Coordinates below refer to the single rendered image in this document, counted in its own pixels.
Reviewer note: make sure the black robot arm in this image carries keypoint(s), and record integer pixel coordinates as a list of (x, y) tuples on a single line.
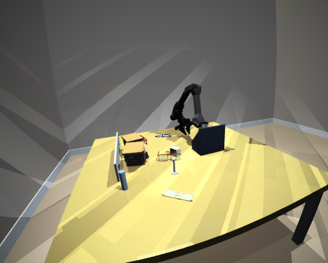
[(198, 119)]

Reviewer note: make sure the brown glasses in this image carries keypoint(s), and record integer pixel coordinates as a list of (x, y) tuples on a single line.
[(164, 157)]

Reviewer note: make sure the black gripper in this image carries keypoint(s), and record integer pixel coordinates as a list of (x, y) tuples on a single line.
[(182, 125)]

